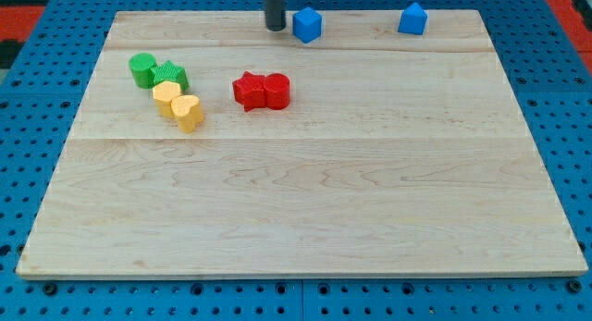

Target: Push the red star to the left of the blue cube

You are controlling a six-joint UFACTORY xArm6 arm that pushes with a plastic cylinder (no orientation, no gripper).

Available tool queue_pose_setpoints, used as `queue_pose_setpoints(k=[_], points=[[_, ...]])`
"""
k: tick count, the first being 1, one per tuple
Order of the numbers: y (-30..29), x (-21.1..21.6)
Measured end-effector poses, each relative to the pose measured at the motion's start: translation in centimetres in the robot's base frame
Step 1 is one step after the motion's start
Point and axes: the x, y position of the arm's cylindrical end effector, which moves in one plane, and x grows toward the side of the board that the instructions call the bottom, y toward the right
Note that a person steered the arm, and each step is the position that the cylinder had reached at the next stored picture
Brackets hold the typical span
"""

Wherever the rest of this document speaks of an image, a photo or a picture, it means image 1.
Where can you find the blue cube block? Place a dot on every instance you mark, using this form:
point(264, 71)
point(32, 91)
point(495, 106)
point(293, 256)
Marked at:
point(307, 24)

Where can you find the red cylinder block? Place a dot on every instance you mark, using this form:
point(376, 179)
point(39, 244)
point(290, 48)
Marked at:
point(276, 91)

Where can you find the green cylinder block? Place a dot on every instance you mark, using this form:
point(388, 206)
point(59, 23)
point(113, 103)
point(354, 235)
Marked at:
point(140, 66)

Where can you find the yellow heart block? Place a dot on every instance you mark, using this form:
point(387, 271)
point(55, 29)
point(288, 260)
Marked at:
point(187, 112)

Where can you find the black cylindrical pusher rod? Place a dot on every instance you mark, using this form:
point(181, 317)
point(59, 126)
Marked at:
point(275, 19)

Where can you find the green star block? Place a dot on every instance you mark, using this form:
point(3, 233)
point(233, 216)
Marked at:
point(170, 72)

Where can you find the yellow hexagon block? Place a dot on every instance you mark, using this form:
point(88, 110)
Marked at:
point(163, 94)

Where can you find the red star block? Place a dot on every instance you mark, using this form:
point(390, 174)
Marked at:
point(249, 91)

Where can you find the blue pentagon block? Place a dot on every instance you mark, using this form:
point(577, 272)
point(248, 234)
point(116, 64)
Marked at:
point(413, 20)

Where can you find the light wooden board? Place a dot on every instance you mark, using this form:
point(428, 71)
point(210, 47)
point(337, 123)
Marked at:
point(399, 156)

